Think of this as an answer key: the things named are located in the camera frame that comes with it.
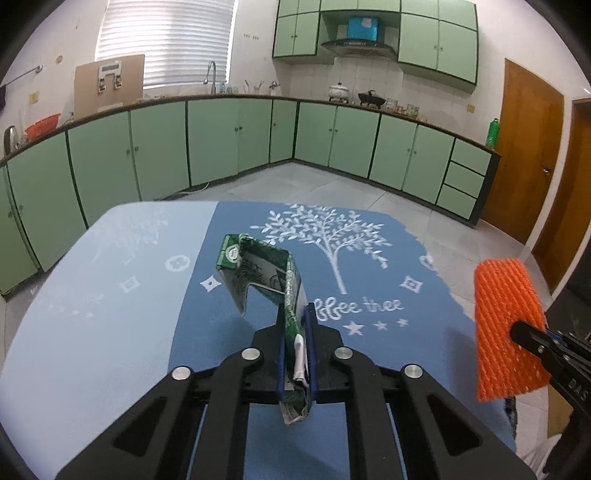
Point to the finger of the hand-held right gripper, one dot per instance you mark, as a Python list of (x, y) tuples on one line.
[(570, 346), (531, 339)]

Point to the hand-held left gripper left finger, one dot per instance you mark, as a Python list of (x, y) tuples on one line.
[(280, 360)]

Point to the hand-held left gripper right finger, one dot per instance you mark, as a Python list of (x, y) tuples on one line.
[(310, 350)]

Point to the orange foam net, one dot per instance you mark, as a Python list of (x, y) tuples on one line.
[(503, 300)]

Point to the green drink carton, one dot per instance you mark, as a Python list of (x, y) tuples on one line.
[(258, 267)]

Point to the wooden door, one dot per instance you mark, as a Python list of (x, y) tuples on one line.
[(521, 152), (572, 198)]

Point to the blue printed tablecloth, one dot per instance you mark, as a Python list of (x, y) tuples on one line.
[(115, 323)]

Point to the green plastic bottle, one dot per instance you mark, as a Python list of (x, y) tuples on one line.
[(492, 134)]

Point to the green lower kitchen cabinets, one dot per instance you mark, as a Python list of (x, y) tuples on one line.
[(207, 138)]

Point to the green kitchen cabinets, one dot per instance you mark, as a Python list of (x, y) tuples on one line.
[(207, 138), (434, 41)]

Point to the glass jar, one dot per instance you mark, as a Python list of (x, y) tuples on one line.
[(412, 110), (392, 105)]

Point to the black wok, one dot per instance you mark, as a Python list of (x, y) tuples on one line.
[(370, 98)]

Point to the white cooking pot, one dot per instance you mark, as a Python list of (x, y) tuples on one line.
[(338, 91)]

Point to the utensil rack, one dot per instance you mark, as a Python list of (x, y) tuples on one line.
[(255, 87)]

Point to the metal faucet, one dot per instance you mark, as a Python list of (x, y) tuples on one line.
[(211, 69)]

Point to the range hood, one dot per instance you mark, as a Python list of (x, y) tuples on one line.
[(358, 48)]

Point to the green upper kitchen cabinets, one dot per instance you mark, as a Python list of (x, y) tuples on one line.
[(434, 41)]

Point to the cardboard box on counter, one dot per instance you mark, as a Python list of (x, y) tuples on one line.
[(87, 97)]

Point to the blue box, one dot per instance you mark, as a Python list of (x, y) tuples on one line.
[(364, 28)]

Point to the red plastic basin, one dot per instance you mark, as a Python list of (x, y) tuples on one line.
[(44, 127)]

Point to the white clip holder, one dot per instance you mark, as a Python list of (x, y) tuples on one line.
[(109, 70)]

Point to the white window blind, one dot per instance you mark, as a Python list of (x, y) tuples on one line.
[(166, 41)]

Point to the metal kettle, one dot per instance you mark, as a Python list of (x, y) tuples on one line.
[(11, 138)]

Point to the dark hanging towel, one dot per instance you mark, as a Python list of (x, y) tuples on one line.
[(2, 97)]

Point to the metal wall rail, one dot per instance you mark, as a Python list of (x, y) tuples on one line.
[(23, 76)]

